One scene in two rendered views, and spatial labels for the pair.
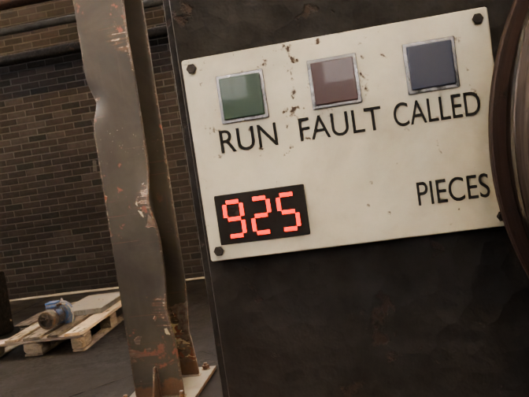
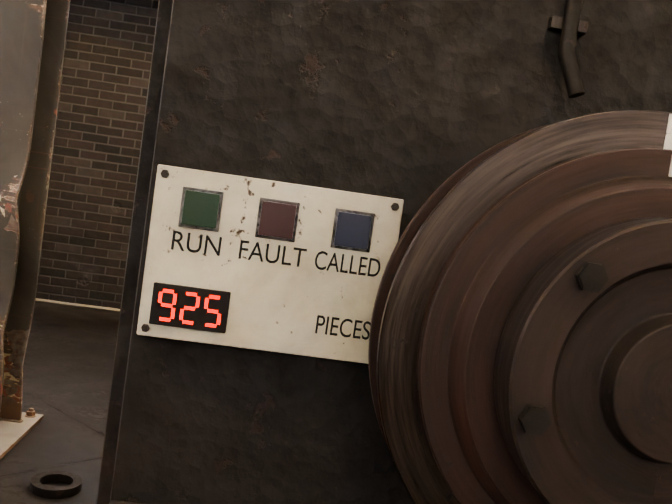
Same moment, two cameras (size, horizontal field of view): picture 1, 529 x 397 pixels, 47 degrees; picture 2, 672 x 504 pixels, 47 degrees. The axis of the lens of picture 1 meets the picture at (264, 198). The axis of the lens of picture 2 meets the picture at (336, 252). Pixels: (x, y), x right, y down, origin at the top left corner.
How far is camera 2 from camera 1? 0.30 m
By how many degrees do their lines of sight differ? 14
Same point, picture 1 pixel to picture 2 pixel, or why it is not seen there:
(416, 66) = (341, 228)
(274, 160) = (212, 267)
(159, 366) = not seen: outside the picture
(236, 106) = (194, 216)
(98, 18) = not seen: outside the picture
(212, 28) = (191, 143)
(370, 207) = (278, 324)
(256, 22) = (228, 150)
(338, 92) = (278, 229)
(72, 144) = not seen: outside the picture
